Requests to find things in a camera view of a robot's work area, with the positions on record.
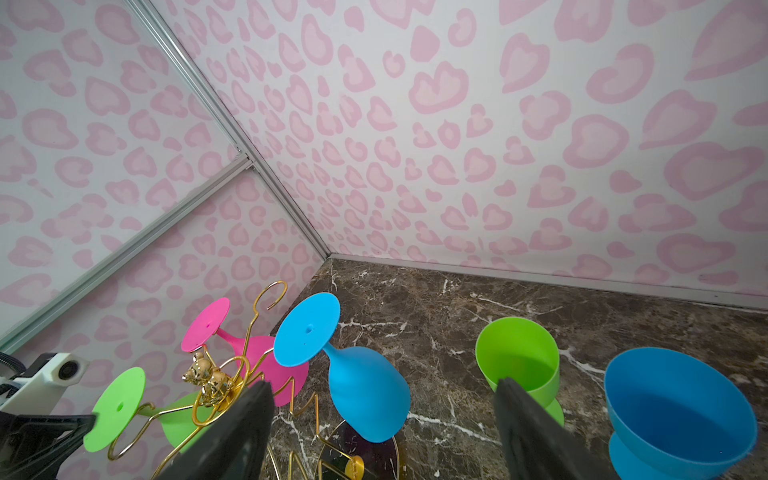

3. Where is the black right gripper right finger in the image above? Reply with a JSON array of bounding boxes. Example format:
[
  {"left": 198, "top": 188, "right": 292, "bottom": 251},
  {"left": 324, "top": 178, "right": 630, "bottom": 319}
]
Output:
[{"left": 493, "top": 378, "right": 618, "bottom": 480}]

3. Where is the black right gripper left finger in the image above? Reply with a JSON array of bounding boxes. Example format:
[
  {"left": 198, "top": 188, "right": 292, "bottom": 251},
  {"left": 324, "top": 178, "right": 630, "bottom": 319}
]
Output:
[{"left": 158, "top": 381, "right": 275, "bottom": 480}]

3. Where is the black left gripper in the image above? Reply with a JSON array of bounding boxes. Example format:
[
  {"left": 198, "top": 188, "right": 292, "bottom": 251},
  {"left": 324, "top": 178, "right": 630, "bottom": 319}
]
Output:
[{"left": 1, "top": 412, "right": 96, "bottom": 480}]

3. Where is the green wine glass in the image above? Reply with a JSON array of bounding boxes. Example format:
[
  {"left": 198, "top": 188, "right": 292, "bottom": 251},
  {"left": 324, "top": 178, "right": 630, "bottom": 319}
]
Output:
[
  {"left": 475, "top": 317, "right": 565, "bottom": 425},
  {"left": 84, "top": 367, "right": 197, "bottom": 453}
]

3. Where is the magenta plastic wine glass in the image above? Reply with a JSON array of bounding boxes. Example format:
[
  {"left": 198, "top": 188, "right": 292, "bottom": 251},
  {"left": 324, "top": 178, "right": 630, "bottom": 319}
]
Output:
[{"left": 181, "top": 298, "right": 309, "bottom": 407}]

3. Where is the blue wine glass front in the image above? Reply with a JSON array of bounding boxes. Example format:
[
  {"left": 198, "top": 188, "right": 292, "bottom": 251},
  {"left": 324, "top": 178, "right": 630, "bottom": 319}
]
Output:
[{"left": 604, "top": 347, "right": 758, "bottom": 479}]

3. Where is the blue wine glass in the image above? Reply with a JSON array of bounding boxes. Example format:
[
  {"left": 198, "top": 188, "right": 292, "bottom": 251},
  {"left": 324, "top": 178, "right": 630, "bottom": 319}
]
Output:
[
  {"left": 273, "top": 292, "right": 411, "bottom": 443},
  {"left": 604, "top": 347, "right": 758, "bottom": 479}
]

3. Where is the blue wine glass back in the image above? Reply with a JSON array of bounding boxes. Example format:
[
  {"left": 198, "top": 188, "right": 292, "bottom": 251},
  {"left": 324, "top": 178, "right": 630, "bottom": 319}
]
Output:
[{"left": 273, "top": 292, "right": 411, "bottom": 443}]

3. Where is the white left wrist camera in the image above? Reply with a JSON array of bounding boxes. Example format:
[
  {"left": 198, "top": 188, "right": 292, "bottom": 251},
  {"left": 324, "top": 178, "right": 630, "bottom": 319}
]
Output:
[{"left": 1, "top": 353, "right": 90, "bottom": 416}]

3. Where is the gold wire glass rack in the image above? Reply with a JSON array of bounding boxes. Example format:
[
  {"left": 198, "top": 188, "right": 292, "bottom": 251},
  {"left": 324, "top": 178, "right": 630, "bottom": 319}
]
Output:
[{"left": 107, "top": 280, "right": 409, "bottom": 480}]

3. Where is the aluminium diagonal frame bar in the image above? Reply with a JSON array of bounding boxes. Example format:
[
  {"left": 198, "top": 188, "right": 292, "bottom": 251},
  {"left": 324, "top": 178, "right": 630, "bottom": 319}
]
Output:
[{"left": 1, "top": 152, "right": 253, "bottom": 353}]

